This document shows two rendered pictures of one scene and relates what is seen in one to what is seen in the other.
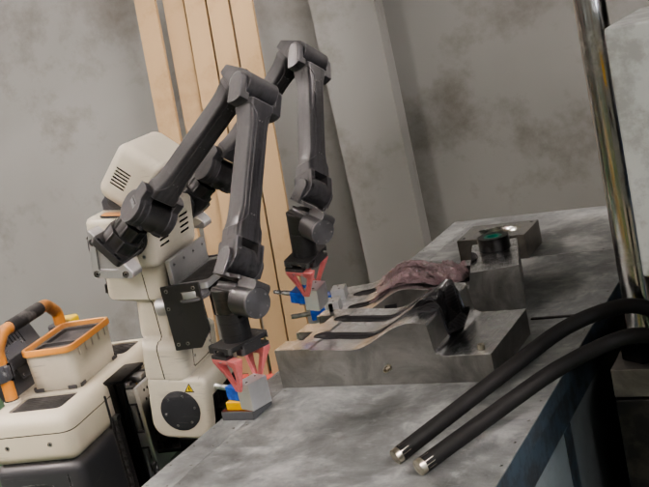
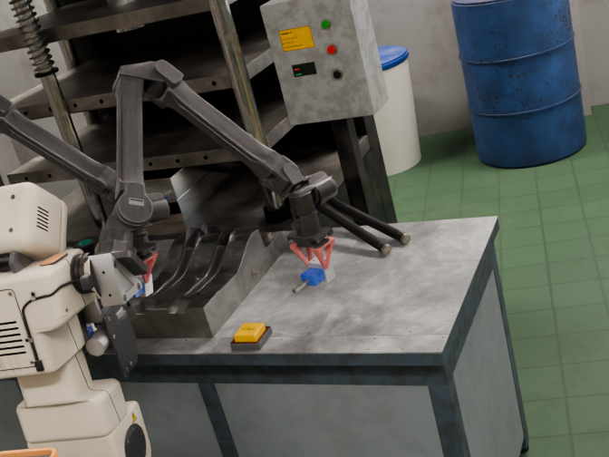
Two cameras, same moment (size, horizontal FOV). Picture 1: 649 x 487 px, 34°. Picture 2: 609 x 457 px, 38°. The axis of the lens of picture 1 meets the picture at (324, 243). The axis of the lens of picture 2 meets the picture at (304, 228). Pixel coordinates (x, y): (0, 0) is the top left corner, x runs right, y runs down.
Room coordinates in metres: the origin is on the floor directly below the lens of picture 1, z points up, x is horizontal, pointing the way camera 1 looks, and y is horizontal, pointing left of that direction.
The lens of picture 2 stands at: (2.00, 2.18, 1.84)
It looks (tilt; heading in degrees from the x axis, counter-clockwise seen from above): 22 degrees down; 268
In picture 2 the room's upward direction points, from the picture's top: 15 degrees counter-clockwise
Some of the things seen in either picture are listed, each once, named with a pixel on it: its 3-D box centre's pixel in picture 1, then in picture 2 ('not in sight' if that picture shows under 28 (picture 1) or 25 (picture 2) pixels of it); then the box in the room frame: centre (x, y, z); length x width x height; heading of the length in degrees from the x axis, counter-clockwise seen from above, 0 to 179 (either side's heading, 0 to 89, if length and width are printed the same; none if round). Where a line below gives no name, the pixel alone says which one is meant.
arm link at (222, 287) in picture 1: (230, 299); (303, 200); (1.93, 0.20, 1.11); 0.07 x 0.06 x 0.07; 37
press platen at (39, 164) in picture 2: not in sight; (173, 131); (2.31, -1.22, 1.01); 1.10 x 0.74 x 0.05; 151
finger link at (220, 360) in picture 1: (239, 366); (318, 251); (1.93, 0.21, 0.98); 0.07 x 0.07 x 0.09; 44
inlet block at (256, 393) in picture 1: (237, 388); (310, 278); (1.97, 0.23, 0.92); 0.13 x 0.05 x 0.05; 44
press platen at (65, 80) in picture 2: not in sight; (154, 70); (2.31, -1.22, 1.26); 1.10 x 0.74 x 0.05; 151
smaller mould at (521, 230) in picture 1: (499, 242); not in sight; (2.95, -0.49, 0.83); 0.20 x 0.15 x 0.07; 61
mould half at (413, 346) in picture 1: (400, 332); (206, 270); (2.24, -0.12, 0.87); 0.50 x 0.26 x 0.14; 61
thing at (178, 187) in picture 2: not in sight; (178, 176); (2.33, -1.08, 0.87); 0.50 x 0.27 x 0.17; 61
